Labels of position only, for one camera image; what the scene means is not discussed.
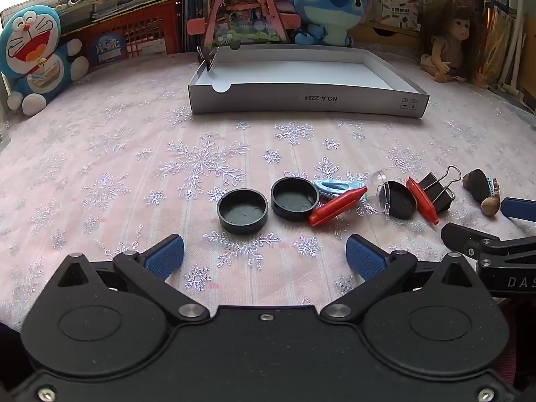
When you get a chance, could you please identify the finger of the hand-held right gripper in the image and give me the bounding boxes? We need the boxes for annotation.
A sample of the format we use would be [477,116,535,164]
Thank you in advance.
[500,197,536,221]
[441,222,536,261]

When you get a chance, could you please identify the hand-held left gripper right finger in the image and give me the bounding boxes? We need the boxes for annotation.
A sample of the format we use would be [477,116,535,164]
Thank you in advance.
[320,234,482,324]

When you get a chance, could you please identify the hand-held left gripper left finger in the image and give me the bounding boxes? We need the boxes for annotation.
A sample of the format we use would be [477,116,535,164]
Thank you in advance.
[54,234,211,324]

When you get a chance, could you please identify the light blue hair clip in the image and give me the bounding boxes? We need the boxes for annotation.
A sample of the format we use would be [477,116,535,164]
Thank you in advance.
[313,179,368,199]
[483,174,502,199]

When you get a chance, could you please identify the black binder clip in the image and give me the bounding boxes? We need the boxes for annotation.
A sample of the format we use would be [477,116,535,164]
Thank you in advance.
[197,46,218,72]
[417,165,462,212]

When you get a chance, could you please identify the dark brown stone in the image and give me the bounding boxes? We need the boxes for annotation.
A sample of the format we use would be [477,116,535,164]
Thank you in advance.
[463,169,490,204]

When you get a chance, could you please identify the red plastic clip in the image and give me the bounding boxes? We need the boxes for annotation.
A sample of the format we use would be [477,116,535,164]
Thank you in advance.
[309,188,368,227]
[405,177,440,225]

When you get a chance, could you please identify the black disc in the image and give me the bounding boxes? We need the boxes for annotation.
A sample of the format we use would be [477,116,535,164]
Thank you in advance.
[387,181,418,219]

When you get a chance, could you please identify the clear plastic dome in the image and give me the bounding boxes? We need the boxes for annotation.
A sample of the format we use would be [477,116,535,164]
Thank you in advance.
[372,170,398,218]

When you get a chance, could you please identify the black round cap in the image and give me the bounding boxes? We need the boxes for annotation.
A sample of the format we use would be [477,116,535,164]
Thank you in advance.
[216,189,269,234]
[271,177,320,219]

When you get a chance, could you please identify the white cardboard box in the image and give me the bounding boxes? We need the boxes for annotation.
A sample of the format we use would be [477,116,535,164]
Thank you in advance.
[187,46,430,119]

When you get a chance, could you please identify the pink snowflake cloth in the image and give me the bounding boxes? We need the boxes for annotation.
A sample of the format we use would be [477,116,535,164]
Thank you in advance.
[0,46,536,331]

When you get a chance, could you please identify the colourful thin books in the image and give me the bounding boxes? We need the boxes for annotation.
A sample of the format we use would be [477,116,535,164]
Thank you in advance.
[481,0,524,88]

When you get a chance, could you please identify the brown haired doll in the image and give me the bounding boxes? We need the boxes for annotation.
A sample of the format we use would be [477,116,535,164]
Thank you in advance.
[419,0,488,86]

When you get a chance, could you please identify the wooden drawer box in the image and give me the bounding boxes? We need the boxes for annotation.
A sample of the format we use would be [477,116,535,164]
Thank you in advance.
[352,21,423,51]

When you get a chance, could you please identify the large red plastic basket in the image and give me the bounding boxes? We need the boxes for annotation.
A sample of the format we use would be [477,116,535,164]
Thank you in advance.
[59,0,183,68]

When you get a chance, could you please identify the white printed carton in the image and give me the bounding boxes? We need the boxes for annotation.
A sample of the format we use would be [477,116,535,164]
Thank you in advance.
[373,0,420,31]

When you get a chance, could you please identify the blue upright magazines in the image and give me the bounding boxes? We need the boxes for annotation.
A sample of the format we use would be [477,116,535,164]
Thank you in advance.
[183,0,218,53]

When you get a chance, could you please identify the blue cat plush toy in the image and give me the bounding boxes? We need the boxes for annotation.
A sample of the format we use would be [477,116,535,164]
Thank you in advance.
[0,5,90,116]

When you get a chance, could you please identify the pink triangular dollhouse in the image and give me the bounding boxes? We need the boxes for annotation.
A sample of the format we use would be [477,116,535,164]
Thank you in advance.
[186,0,300,49]

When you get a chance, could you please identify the blue alien plush toy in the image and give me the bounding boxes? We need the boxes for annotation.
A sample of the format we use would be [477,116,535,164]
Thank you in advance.
[272,0,373,47]

